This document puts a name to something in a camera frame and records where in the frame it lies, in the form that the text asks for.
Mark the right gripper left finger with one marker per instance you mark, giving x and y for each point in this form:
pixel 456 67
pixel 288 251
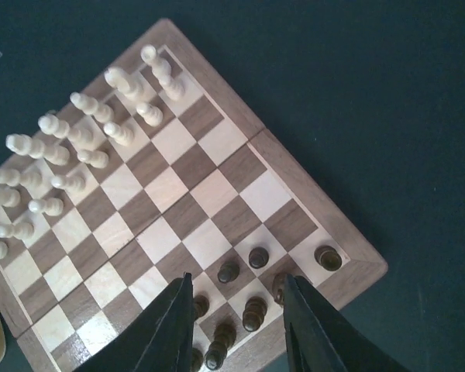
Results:
pixel 159 339

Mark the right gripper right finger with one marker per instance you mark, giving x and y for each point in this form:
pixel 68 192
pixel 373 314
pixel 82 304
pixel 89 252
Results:
pixel 319 338

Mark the dark pawn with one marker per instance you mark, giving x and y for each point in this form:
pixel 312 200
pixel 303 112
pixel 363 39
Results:
pixel 258 257
pixel 201 305
pixel 196 360
pixel 228 272

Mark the dark king piece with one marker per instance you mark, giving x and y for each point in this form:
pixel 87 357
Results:
pixel 224 339

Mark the wooden chess board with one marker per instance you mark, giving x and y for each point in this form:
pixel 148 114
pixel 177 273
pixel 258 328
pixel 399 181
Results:
pixel 206 186

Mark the white chess pawn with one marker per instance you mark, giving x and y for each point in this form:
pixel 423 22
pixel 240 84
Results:
pixel 151 114

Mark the white chess piece rook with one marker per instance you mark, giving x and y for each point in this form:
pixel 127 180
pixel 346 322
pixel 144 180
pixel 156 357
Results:
pixel 161 70

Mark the white bishop piece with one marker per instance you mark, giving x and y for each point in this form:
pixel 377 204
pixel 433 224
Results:
pixel 91 106

